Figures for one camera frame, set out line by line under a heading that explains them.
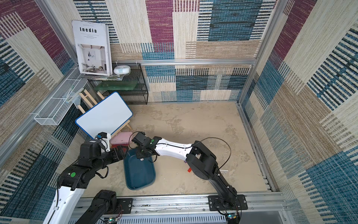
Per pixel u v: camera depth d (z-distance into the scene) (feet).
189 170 2.79
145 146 2.20
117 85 3.18
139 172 3.51
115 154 2.02
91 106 2.71
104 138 2.04
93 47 2.55
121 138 3.21
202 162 1.68
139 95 3.91
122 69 2.87
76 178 1.48
